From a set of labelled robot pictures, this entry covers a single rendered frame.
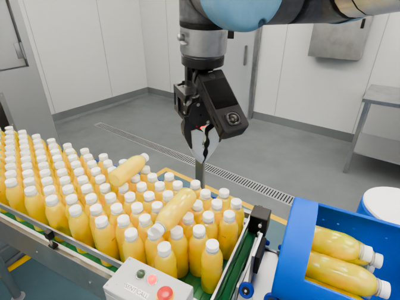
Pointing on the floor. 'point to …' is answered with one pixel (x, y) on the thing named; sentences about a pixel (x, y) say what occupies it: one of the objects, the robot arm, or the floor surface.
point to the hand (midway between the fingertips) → (203, 159)
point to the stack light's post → (200, 173)
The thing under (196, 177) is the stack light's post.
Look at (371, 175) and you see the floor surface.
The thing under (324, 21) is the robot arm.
